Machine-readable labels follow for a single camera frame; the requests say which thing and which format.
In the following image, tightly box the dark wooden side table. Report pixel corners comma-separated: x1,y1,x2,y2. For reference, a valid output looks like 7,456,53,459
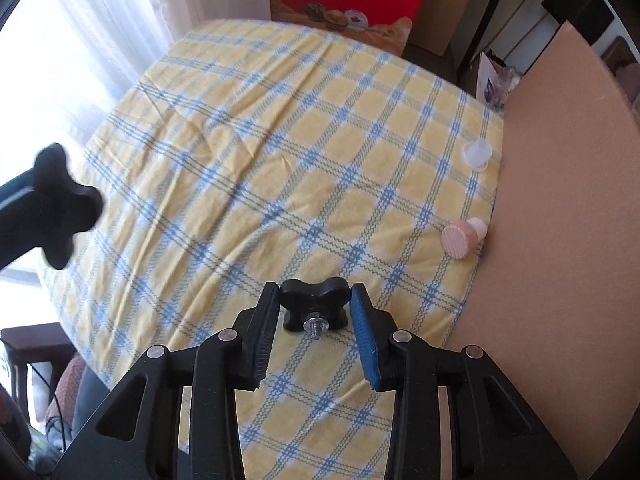
0,325,76,411

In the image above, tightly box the patterned cushion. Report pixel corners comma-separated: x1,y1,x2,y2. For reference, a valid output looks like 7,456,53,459
45,355,86,411

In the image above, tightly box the red chocolate gift box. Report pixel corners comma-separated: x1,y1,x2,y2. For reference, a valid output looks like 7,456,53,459
265,0,432,56

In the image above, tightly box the brown cardboard box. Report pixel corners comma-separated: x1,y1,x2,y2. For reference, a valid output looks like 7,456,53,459
400,0,483,56

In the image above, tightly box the large cardboard box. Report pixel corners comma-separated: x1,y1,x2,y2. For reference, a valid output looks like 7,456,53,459
445,20,640,480

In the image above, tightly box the clear plastic bag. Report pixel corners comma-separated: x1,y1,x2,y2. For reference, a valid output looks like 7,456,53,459
477,50,523,111

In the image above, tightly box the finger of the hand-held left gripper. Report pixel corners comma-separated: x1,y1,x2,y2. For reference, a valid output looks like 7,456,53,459
0,200,51,271
0,169,41,206

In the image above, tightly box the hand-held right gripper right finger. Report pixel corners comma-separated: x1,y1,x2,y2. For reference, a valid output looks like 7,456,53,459
349,282,583,480

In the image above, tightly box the black star knob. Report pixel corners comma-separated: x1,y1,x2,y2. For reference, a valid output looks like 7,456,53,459
32,144,104,271
279,276,351,346

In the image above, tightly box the small wooden capped bottle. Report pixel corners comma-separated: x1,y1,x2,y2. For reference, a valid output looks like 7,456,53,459
441,217,488,262

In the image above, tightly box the white plastic cap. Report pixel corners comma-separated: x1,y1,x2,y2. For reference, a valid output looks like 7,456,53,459
460,139,493,171

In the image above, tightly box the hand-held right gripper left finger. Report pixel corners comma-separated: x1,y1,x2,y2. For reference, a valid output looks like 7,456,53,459
52,281,281,480

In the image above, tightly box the black panel stand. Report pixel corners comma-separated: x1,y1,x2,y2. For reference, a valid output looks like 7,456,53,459
542,0,616,43

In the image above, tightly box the white sheer curtain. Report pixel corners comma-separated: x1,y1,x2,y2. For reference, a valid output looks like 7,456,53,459
0,0,273,241

